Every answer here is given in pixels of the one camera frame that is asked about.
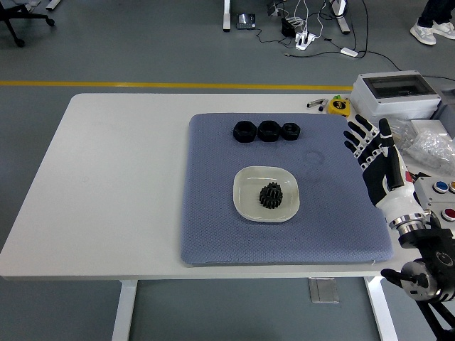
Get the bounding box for large black hex nut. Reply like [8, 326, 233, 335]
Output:
[232, 120, 257, 144]
[257, 120, 282, 143]

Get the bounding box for black office chair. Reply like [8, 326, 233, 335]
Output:
[0, 0, 56, 48]

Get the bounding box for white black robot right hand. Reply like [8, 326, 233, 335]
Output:
[343, 114, 427, 223]

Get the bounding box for blue-grey quilted mat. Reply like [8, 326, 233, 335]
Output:
[179, 112, 395, 266]

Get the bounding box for black floor cable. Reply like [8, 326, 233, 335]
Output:
[284, 0, 402, 72]

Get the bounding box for white square dish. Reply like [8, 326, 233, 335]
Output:
[232, 165, 301, 224]

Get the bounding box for white table leg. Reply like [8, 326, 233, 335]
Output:
[364, 276, 399, 341]
[112, 279, 139, 341]

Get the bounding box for metal floor plate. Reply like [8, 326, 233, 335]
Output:
[308, 276, 340, 304]

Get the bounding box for yellow tape measure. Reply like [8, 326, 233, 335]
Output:
[326, 94, 351, 117]

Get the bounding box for large black gear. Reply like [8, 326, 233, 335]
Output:
[258, 187, 284, 212]

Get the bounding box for grey blue-yellow button box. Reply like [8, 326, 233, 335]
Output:
[413, 176, 455, 215]

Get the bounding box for bag of clear plastic parts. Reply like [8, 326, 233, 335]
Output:
[405, 129, 455, 175]

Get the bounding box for small black hex nut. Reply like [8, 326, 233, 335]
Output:
[281, 121, 301, 141]

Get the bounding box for white power strip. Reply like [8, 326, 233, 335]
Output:
[294, 31, 317, 51]

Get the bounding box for person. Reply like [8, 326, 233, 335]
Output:
[409, 0, 455, 46]

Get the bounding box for white flat box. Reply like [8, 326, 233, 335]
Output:
[410, 119, 449, 138]

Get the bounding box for grey plastic case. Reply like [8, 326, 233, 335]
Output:
[435, 87, 455, 120]

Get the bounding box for grey red button box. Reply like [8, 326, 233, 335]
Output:
[422, 204, 455, 234]

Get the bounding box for grey electrical enclosure box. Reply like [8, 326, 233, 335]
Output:
[349, 70, 442, 128]

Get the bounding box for black plug adapter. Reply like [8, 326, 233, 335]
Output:
[280, 17, 296, 37]

